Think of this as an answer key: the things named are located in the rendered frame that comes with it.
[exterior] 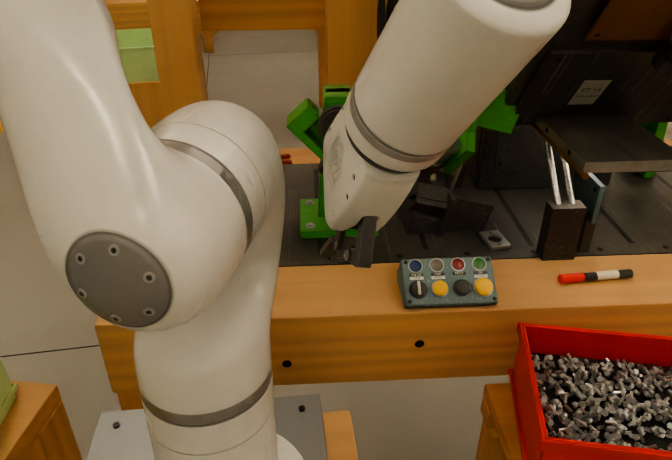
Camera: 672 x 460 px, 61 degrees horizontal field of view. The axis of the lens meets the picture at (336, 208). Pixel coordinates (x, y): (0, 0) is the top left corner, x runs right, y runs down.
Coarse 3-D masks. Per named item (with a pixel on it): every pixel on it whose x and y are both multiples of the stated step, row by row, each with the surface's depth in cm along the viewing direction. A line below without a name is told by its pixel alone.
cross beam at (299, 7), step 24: (216, 0) 131; (240, 0) 131; (264, 0) 132; (288, 0) 132; (312, 0) 132; (216, 24) 134; (240, 24) 134; (264, 24) 134; (288, 24) 135; (312, 24) 135
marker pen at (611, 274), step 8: (592, 272) 97; (600, 272) 97; (608, 272) 97; (616, 272) 97; (624, 272) 97; (632, 272) 98; (560, 280) 96; (568, 280) 96; (576, 280) 96; (584, 280) 97; (592, 280) 97
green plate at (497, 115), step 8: (504, 96) 99; (496, 104) 100; (504, 104) 100; (488, 112) 100; (496, 112) 100; (504, 112) 101; (512, 112) 101; (480, 120) 101; (488, 120) 101; (496, 120) 101; (504, 120) 101; (512, 120) 101; (472, 128) 100; (488, 128) 102; (496, 128) 102; (504, 128) 102; (512, 128) 102
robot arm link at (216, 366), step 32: (160, 128) 43; (192, 128) 43; (224, 128) 44; (256, 128) 48; (224, 160) 41; (256, 160) 45; (256, 192) 43; (256, 224) 44; (256, 256) 50; (256, 288) 50; (192, 320) 48; (224, 320) 48; (256, 320) 49; (160, 352) 46; (192, 352) 46; (224, 352) 47; (256, 352) 48; (160, 384) 46; (192, 384) 46; (224, 384) 47; (256, 384) 49; (160, 416) 48; (192, 416) 47; (224, 416) 48
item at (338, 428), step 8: (328, 416) 79; (336, 416) 79; (344, 416) 79; (328, 424) 78; (336, 424) 78; (344, 424) 78; (328, 432) 77; (336, 432) 77; (344, 432) 77; (352, 432) 77; (328, 440) 76; (336, 440) 76; (344, 440) 76; (352, 440) 76; (328, 448) 75; (336, 448) 75; (344, 448) 75; (352, 448) 75; (328, 456) 74; (336, 456) 74; (344, 456) 74; (352, 456) 74
